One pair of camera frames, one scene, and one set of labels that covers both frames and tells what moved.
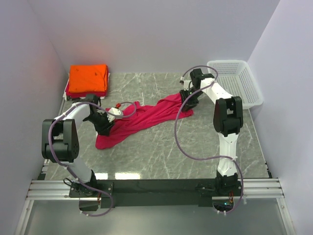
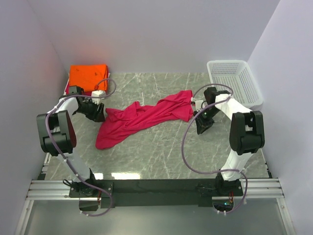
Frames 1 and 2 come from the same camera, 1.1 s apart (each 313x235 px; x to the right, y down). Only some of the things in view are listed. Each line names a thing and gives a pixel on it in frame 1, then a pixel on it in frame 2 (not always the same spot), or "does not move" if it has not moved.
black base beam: x=153 y=193 does not move
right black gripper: x=188 y=104 to x=202 y=125
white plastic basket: x=237 y=78 does not move
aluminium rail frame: x=262 y=189 does not move
